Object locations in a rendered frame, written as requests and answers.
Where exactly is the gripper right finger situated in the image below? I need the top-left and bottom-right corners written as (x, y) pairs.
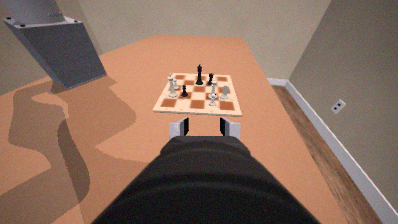
top-left (220, 117), bottom-right (241, 140)

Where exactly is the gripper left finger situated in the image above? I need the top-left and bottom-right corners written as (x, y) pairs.
top-left (169, 117), bottom-right (189, 140)

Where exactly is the brown and cream chessboard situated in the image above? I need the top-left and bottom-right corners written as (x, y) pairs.
top-left (153, 73), bottom-right (242, 117)

